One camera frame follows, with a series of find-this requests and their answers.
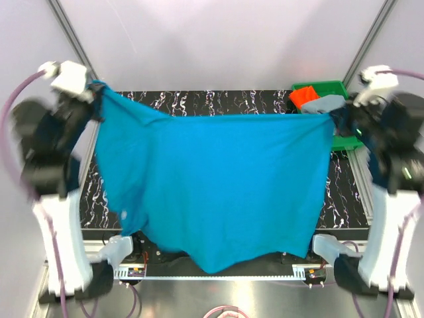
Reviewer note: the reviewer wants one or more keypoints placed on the aluminium frame rail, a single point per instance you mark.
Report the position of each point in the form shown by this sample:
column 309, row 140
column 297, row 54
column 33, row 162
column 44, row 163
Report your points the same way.
column 358, row 160

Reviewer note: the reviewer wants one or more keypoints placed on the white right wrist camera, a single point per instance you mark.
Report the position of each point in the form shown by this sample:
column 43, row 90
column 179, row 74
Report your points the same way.
column 379, row 82

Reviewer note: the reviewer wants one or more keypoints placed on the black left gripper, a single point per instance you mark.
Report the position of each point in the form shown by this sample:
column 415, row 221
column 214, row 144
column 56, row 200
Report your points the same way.
column 95, row 103

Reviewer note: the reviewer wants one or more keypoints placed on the orange t shirt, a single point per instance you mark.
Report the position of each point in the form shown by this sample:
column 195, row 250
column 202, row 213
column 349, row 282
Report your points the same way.
column 303, row 95

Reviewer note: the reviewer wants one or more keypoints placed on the blue t shirt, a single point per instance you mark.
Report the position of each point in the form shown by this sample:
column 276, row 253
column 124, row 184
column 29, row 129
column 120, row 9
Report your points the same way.
column 248, row 185

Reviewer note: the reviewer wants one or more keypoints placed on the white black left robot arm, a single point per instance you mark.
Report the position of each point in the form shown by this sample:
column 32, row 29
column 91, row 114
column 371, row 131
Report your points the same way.
column 51, row 174

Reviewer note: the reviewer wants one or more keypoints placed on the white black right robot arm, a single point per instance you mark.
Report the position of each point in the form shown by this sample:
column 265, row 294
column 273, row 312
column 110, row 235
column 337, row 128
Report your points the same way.
column 389, row 130

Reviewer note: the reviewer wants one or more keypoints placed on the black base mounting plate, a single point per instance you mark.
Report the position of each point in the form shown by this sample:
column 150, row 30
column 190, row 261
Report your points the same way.
column 168, row 264

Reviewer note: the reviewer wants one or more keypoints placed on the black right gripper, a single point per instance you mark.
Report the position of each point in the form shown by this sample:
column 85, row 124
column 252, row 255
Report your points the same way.
column 341, row 116

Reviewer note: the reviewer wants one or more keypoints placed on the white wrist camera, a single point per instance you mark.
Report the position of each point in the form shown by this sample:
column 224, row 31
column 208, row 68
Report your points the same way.
column 379, row 82
column 67, row 76

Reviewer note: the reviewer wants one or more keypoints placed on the grey t shirt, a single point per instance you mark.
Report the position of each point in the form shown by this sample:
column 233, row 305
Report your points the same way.
column 324, row 104

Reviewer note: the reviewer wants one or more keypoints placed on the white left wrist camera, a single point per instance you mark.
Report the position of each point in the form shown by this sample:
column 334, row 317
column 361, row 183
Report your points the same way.
column 67, row 76

